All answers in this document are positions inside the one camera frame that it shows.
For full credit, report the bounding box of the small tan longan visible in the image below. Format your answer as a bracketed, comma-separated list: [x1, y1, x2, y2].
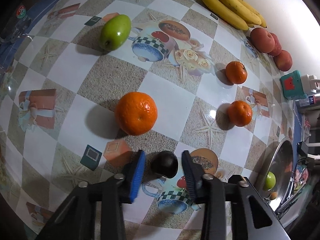
[269, 192, 278, 200]

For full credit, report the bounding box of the round steel tray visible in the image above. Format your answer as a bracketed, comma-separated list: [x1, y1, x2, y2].
[254, 137, 296, 211]

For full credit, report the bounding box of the blue checked tablecloth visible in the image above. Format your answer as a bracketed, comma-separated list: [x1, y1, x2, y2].
[292, 108, 303, 166]

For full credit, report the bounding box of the peach beside bananas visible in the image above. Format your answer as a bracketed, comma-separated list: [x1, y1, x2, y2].
[250, 28, 275, 53]

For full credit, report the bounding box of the orange tangerine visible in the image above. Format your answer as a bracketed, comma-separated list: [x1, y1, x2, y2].
[225, 61, 248, 85]
[227, 100, 253, 127]
[114, 92, 158, 136]

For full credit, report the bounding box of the middle red peach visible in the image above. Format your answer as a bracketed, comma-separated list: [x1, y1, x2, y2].
[268, 33, 282, 56]

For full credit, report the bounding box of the teal plastic box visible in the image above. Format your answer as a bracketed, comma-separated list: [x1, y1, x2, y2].
[280, 70, 306, 100]

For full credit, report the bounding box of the black power adapter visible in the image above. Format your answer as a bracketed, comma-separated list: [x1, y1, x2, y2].
[297, 141, 309, 157]

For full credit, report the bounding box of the black cherry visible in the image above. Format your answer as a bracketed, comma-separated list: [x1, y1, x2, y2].
[150, 151, 178, 179]

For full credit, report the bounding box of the large green jujube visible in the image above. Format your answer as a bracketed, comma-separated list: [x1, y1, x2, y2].
[263, 171, 276, 191]

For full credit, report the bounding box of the yellow banana bunch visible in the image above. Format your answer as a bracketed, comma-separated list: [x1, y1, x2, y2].
[202, 0, 267, 31]

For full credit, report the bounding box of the red peach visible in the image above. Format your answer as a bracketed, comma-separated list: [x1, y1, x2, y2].
[273, 50, 292, 72]
[268, 33, 282, 56]

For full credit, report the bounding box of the white power strip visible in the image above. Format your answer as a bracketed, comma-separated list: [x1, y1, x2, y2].
[300, 74, 320, 95]

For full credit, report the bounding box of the right red peach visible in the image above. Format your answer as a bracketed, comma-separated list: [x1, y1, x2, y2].
[273, 50, 292, 72]

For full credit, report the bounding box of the small green jujube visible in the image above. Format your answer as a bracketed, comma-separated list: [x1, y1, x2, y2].
[99, 15, 131, 51]

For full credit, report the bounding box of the clear plastic fruit container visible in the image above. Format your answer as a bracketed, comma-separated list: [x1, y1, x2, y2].
[1, 3, 32, 45]

